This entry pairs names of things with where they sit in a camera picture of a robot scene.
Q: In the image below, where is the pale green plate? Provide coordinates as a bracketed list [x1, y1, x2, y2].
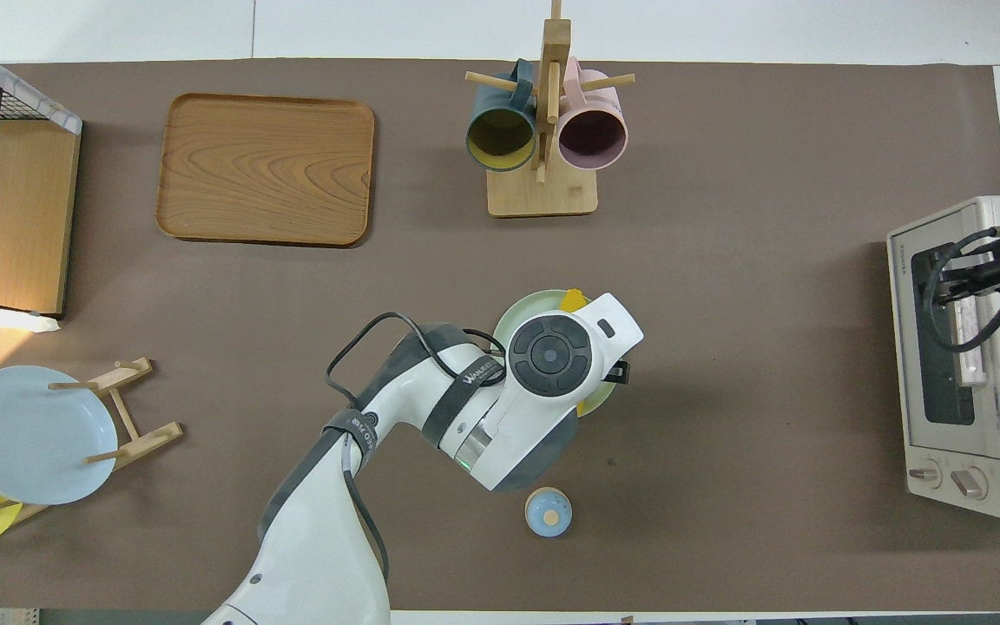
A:
[493, 289, 619, 419]

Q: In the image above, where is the glass oven door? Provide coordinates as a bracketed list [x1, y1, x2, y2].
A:
[887, 198, 1000, 461]

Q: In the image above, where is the brown table mat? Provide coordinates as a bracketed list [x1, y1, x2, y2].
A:
[0, 58, 1000, 613]

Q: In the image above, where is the wooden mug tree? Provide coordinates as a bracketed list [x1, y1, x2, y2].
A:
[465, 0, 637, 218]

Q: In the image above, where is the pink mug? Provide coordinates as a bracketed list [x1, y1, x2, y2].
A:
[556, 57, 629, 171]

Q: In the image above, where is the dark blue mug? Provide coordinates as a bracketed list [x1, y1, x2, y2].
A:
[466, 59, 539, 173]

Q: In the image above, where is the wooden serving tray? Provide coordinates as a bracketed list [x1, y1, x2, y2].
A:
[155, 93, 377, 248]

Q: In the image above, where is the wooden plate rack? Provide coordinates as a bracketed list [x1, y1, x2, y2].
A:
[0, 357, 184, 526]

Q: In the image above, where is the light blue plate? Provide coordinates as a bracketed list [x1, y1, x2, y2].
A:
[0, 365, 119, 506]

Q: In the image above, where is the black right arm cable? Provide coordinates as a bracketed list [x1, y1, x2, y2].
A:
[924, 224, 1000, 352]

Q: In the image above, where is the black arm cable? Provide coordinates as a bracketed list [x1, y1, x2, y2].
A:
[924, 224, 1000, 352]
[325, 311, 510, 582]

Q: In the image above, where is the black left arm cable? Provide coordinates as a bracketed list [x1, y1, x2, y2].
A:
[325, 311, 510, 582]

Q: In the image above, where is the wire basket wooden shelf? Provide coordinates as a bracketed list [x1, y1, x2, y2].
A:
[0, 35, 84, 332]

